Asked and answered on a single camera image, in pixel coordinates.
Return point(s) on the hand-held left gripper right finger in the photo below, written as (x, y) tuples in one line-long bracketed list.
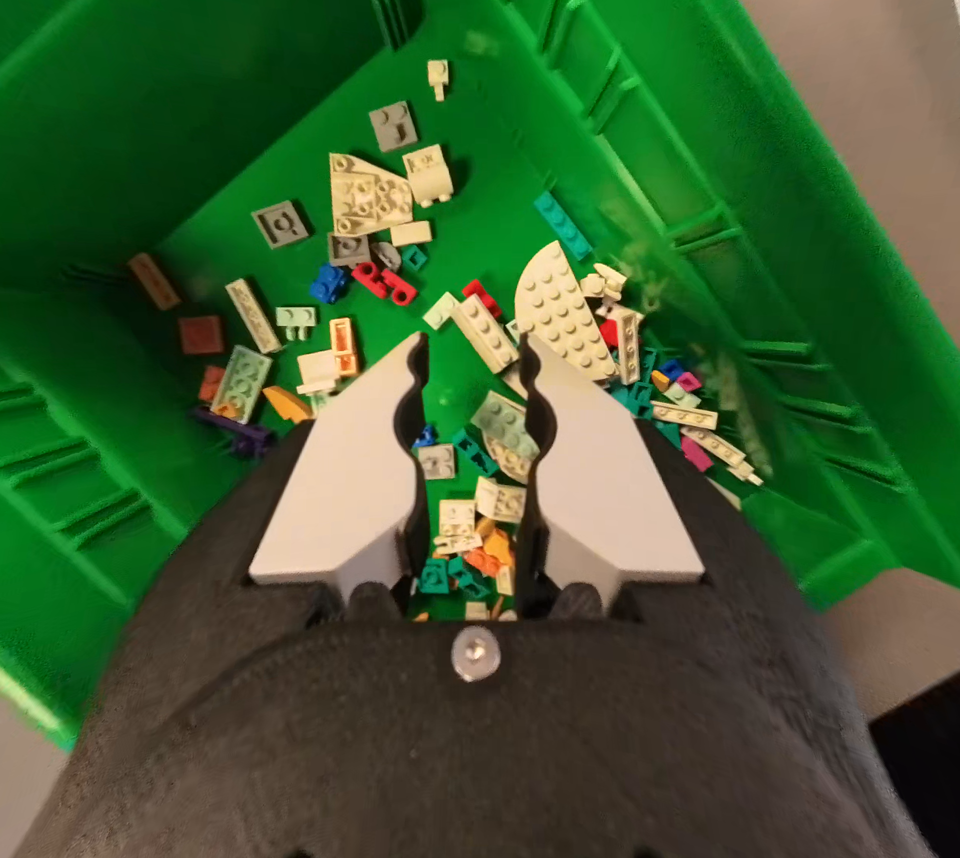
[(615, 498)]

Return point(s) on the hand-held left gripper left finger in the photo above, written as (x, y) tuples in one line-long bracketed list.
[(337, 498)]

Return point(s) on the pile of lego pieces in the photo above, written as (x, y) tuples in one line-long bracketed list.
[(555, 311)]

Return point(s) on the green plastic bin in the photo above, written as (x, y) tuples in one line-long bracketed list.
[(187, 48)]

